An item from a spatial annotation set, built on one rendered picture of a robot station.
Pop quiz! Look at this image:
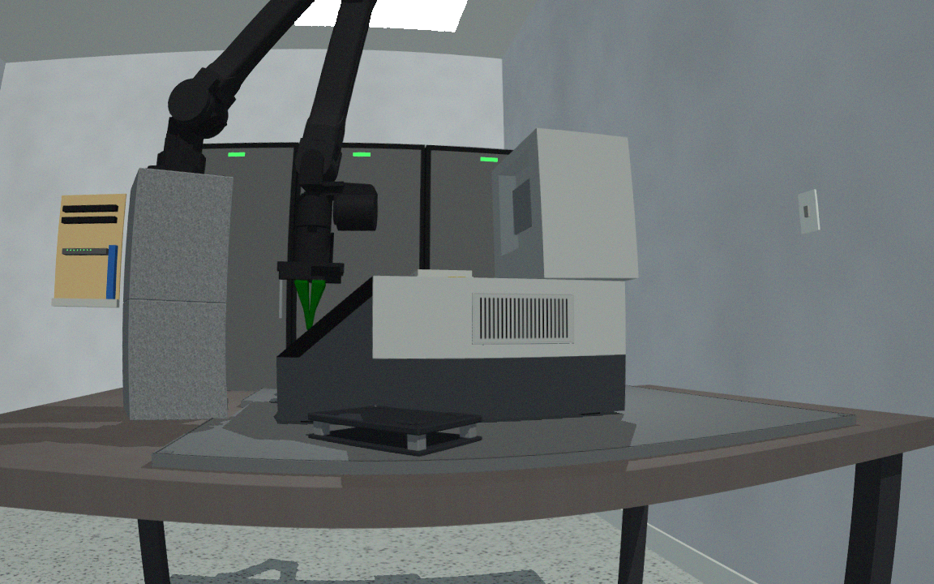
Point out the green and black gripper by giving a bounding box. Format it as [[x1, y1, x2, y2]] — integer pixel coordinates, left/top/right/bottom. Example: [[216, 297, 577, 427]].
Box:
[[277, 227, 344, 330]]

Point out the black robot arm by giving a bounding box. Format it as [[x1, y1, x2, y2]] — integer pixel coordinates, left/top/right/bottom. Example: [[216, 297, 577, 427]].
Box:
[[148, 0, 378, 233]]

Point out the white well pcr plate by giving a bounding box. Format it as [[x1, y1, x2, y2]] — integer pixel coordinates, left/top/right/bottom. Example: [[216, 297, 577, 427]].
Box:
[[409, 269, 472, 277]]

